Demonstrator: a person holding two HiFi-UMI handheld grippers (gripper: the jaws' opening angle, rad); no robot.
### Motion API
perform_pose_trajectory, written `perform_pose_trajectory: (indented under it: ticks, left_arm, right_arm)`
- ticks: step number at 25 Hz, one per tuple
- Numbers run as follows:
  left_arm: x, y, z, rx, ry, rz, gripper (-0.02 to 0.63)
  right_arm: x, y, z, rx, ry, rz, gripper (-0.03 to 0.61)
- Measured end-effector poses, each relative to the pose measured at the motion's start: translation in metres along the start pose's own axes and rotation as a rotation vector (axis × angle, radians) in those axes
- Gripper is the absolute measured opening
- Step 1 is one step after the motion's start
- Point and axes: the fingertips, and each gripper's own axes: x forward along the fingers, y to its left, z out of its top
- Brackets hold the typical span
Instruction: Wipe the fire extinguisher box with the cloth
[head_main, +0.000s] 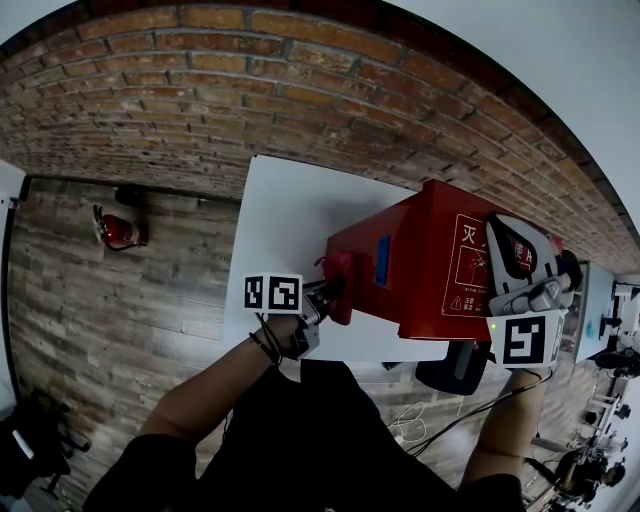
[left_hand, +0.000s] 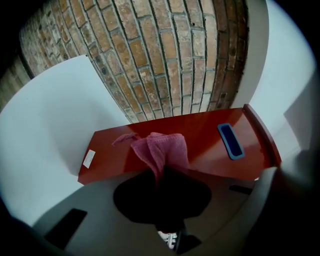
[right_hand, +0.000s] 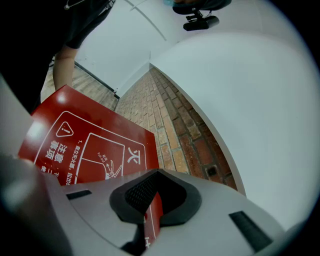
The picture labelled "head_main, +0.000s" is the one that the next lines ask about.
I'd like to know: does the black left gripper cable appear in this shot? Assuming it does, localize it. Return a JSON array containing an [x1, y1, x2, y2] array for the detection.
[[254, 312, 285, 366]]

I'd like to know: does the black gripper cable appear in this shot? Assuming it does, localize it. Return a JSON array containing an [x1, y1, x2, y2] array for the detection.
[[254, 312, 285, 366], [407, 367, 555, 457]]

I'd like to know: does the person's right forearm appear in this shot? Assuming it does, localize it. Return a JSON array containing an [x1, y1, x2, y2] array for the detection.
[[459, 369, 546, 486]]

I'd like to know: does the black desk equipment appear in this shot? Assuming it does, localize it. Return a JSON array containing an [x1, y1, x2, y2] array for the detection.
[[599, 279, 640, 349]]

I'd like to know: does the person's left forearm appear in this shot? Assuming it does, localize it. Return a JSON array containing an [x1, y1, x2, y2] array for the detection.
[[139, 329, 281, 444]]

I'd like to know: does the white floor cable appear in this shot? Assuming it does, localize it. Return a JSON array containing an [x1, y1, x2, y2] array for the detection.
[[388, 401, 429, 444]]

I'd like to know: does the pink cloth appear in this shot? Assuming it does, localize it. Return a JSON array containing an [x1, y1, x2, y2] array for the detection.
[[314, 249, 360, 326]]

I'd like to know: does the light blue desk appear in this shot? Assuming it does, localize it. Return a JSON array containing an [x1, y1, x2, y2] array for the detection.
[[574, 262, 617, 362]]

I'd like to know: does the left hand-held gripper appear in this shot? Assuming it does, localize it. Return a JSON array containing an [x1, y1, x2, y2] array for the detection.
[[243, 272, 347, 362]]

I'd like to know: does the red fire extinguisher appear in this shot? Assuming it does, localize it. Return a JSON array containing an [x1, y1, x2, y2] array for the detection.
[[92, 203, 150, 251]]

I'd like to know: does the person's dark shirt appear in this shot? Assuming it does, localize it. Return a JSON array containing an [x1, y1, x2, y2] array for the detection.
[[82, 359, 526, 512]]

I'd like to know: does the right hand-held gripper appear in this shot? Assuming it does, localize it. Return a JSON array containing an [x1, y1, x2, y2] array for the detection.
[[484, 211, 572, 371]]

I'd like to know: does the person's left hand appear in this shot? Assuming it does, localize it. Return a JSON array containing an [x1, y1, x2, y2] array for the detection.
[[262, 314, 305, 360]]

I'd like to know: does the red fire extinguisher box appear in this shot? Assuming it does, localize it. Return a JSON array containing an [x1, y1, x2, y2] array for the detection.
[[325, 179, 566, 342]]

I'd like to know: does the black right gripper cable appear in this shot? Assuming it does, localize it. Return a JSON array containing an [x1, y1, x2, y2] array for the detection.
[[407, 367, 555, 457]]

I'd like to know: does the black left wrist band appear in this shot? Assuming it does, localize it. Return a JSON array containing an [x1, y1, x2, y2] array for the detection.
[[248, 332, 282, 366]]

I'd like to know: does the black office chair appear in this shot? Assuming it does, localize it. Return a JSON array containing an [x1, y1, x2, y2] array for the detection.
[[414, 248, 584, 397]]

